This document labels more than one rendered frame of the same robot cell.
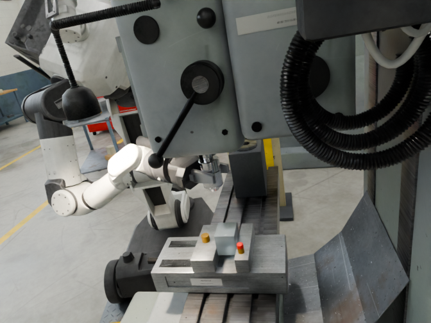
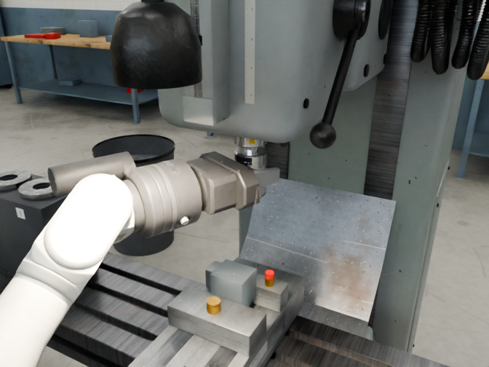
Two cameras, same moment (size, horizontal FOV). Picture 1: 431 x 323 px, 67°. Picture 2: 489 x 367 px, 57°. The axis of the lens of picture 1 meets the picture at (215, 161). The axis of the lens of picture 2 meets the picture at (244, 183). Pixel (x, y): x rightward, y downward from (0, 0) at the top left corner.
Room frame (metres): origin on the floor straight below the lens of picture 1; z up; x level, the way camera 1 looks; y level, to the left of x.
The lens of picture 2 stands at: (0.54, 0.60, 1.48)
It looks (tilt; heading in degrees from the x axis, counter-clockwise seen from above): 24 degrees down; 283
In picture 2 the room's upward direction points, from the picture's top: straight up
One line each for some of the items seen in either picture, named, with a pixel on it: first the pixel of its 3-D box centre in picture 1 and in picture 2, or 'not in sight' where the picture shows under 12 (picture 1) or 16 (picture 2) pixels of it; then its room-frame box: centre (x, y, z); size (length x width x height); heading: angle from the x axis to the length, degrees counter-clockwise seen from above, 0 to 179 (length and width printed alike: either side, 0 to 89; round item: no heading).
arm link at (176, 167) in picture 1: (181, 168); (196, 188); (0.73, 0.08, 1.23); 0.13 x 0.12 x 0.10; 140
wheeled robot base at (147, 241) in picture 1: (172, 227); not in sight; (1.47, 0.29, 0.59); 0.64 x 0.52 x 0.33; 176
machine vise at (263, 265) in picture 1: (220, 257); (225, 325); (0.71, 0.04, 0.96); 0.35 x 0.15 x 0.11; 75
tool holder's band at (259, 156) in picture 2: (208, 160); (250, 153); (0.67, 0.01, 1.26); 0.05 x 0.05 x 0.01
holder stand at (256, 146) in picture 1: (249, 161); (33, 223); (1.19, -0.13, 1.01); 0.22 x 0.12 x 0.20; 167
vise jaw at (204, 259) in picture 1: (208, 247); (216, 318); (0.71, 0.06, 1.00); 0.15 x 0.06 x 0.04; 165
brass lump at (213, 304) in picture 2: (205, 238); (213, 305); (0.72, 0.07, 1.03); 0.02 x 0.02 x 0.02
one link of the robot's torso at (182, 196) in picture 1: (169, 209); not in sight; (1.50, 0.29, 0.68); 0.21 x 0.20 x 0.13; 176
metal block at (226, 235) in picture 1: (227, 238); (233, 286); (0.70, 0.01, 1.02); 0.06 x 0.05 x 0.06; 165
